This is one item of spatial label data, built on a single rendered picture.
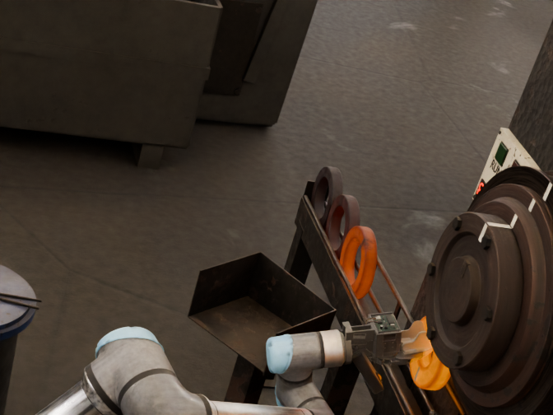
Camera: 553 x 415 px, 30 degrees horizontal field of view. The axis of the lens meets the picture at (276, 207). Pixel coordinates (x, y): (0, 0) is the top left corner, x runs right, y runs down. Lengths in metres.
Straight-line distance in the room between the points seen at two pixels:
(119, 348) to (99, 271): 1.71
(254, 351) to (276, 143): 2.53
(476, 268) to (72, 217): 2.31
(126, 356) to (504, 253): 0.70
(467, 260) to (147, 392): 0.61
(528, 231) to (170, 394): 0.68
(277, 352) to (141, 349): 0.31
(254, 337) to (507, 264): 0.87
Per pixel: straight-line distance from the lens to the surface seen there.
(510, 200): 1.86
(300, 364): 2.10
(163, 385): 1.86
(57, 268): 3.60
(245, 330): 2.47
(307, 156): 4.80
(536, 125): 2.19
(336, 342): 2.10
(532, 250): 1.76
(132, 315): 3.44
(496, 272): 1.75
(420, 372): 2.22
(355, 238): 2.66
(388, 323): 2.13
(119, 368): 1.91
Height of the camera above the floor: 2.01
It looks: 28 degrees down
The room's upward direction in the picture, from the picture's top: 17 degrees clockwise
